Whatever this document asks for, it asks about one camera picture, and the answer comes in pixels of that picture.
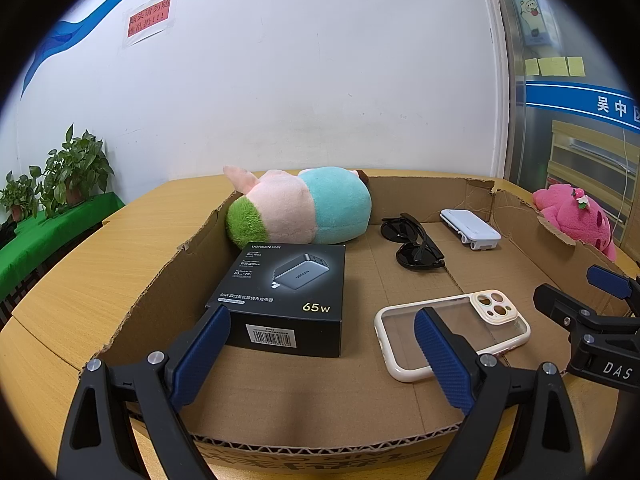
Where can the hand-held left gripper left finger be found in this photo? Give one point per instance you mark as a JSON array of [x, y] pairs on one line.
[[200, 345]]

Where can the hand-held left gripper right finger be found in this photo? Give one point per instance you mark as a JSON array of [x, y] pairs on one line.
[[445, 355]]

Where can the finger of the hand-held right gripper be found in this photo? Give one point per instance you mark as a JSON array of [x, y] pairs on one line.
[[555, 302], [607, 280]]

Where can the clear beige phone case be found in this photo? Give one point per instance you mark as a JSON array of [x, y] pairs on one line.
[[395, 355]]

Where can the black charger box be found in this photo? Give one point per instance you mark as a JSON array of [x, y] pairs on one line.
[[285, 310]]

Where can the cardboard box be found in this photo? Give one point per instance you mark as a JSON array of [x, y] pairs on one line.
[[350, 390]]

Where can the black sunglasses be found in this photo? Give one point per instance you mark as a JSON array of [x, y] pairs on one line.
[[415, 250]]

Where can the white power bank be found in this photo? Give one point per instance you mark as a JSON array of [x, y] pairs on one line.
[[472, 227]]

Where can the pastel pink teal plush toy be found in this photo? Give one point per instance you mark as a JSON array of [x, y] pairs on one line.
[[310, 205]]

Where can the blue window banner strip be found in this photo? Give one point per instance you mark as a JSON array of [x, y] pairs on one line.
[[565, 102]]

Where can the green table cloth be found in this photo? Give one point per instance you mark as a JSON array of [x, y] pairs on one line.
[[50, 240]]

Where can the yellow sticky note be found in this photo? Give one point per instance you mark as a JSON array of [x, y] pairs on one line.
[[575, 65], [532, 67], [552, 66]]

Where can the large potted green plant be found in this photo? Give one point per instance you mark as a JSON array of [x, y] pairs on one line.
[[75, 165]]

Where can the small potted green plant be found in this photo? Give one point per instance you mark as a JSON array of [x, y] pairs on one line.
[[20, 192]]

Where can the cartoon poster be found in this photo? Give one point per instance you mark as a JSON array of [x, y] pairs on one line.
[[534, 12]]

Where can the red paper wall sign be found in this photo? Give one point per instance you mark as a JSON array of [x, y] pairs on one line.
[[147, 21]]

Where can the blue wall decal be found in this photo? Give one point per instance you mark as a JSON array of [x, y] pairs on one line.
[[70, 30]]

